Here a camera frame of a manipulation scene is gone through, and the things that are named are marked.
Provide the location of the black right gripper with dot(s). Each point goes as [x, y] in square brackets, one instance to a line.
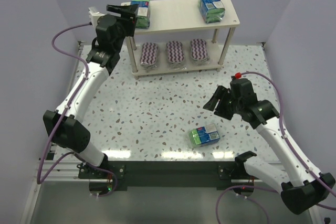
[226, 104]

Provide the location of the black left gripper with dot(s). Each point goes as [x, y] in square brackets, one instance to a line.
[130, 18]

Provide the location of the green sponge pack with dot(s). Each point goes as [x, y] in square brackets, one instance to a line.
[143, 13]
[212, 11]
[204, 135]

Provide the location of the purple wavy sponge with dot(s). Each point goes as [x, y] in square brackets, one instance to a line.
[175, 54]
[149, 55]
[199, 54]

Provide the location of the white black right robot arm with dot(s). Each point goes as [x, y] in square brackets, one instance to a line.
[301, 184]

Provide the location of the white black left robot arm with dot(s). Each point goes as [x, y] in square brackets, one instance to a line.
[64, 124]

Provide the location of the cream two-tier wooden shelf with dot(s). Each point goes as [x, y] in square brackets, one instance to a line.
[178, 16]

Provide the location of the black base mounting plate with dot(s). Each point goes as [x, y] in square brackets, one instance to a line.
[209, 174]

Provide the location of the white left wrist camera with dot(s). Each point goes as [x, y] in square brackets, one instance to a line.
[94, 15]

